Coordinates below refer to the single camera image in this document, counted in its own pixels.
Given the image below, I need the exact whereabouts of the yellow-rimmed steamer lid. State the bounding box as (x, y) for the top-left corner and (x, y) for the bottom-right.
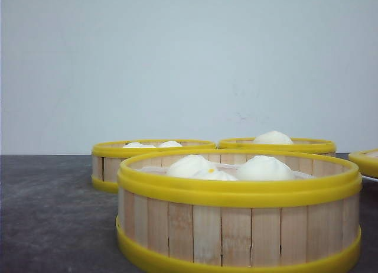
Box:
(348, 148), (378, 179)

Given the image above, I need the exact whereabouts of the white bun with yellow dot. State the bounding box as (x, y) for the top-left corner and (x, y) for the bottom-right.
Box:
(166, 155), (237, 181)

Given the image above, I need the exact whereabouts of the white steamed bun right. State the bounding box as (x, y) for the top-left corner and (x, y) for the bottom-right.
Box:
(236, 155), (295, 181)

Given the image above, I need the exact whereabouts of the white bun back right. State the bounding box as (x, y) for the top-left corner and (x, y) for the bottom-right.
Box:
(253, 131), (294, 145)

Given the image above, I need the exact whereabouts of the front bamboo steamer basket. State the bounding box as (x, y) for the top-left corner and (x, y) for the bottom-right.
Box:
(116, 151), (362, 272)

